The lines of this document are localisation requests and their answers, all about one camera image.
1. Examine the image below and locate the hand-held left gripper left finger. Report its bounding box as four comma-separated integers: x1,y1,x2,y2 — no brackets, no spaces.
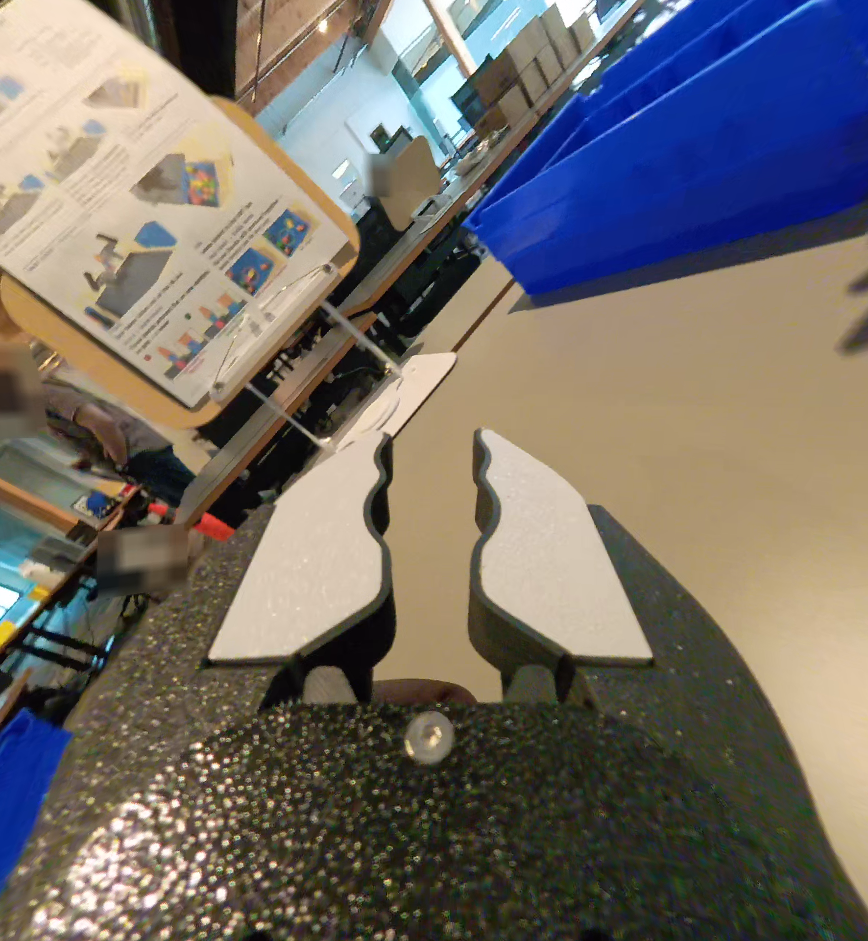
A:
206,432,397,666

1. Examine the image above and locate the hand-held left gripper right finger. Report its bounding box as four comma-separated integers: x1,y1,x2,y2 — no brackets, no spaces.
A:
469,428,654,669

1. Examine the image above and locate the blue plastic bin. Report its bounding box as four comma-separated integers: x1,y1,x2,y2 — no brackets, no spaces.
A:
463,0,868,297

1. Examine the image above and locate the orange traffic cone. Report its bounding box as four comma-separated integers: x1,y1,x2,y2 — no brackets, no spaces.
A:
147,502,237,541

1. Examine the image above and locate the grey stand board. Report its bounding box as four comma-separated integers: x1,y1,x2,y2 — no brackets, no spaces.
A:
371,136,444,230

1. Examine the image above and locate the instruction sheet board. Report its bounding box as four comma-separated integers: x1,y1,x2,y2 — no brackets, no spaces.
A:
0,0,362,431

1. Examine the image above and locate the stack of cardboard boxes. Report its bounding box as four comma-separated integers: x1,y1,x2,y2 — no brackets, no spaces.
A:
471,6,598,137

